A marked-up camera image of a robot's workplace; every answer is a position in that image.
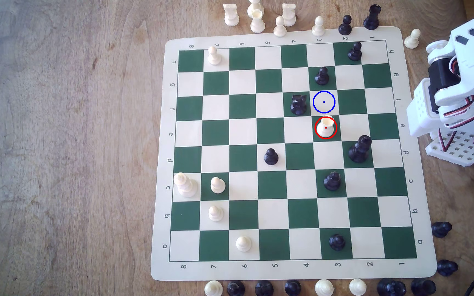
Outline red servo wire bundle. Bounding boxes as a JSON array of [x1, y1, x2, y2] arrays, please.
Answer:
[[439, 96, 474, 150]]

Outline black bishop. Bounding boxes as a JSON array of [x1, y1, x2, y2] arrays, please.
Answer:
[[363, 4, 382, 30], [348, 135, 373, 164]]

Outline white king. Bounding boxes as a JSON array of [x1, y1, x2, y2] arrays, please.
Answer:
[[173, 172, 199, 198]]

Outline green and white chess mat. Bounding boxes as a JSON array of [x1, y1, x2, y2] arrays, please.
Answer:
[[151, 26, 438, 281]]

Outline white chess piece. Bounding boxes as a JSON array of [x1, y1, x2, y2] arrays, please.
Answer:
[[349, 278, 368, 296], [315, 279, 335, 296], [204, 280, 224, 296], [248, 0, 265, 19]]

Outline black knight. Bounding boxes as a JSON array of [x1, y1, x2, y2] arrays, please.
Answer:
[[290, 94, 308, 116]]

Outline white perforated base plate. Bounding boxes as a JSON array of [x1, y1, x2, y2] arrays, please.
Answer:
[[425, 129, 474, 167]]

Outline black chess piece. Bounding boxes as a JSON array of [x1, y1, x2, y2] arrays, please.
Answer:
[[411, 278, 437, 296], [227, 281, 246, 296], [377, 278, 407, 296], [284, 280, 302, 296], [436, 259, 459, 277], [431, 221, 453, 238], [255, 280, 274, 296]]

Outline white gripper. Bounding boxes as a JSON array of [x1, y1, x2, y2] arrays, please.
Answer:
[[406, 78, 443, 137]]

